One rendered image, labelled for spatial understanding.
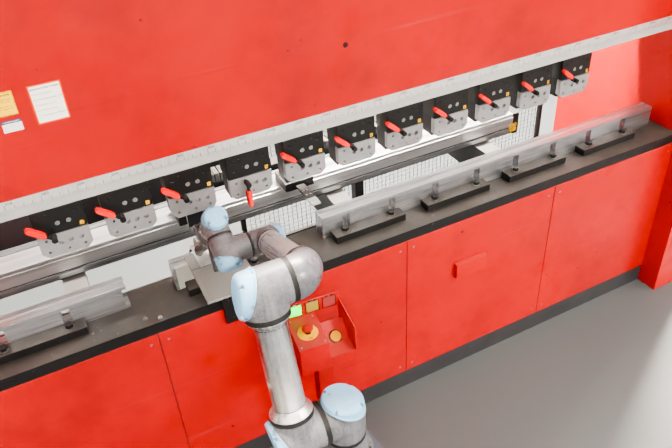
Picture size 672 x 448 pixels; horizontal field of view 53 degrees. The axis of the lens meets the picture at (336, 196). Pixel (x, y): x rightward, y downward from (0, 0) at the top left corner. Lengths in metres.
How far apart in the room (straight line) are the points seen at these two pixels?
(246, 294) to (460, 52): 1.28
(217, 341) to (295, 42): 1.07
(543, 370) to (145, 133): 2.10
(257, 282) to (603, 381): 2.08
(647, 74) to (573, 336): 1.27
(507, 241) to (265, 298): 1.57
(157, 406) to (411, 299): 1.06
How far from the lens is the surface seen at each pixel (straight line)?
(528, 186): 2.86
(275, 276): 1.60
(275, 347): 1.68
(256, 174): 2.25
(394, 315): 2.81
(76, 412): 2.51
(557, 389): 3.25
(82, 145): 2.05
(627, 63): 3.52
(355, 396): 1.85
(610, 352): 3.46
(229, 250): 1.98
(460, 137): 3.02
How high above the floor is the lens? 2.43
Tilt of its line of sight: 34 degrees down
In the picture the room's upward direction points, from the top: 4 degrees counter-clockwise
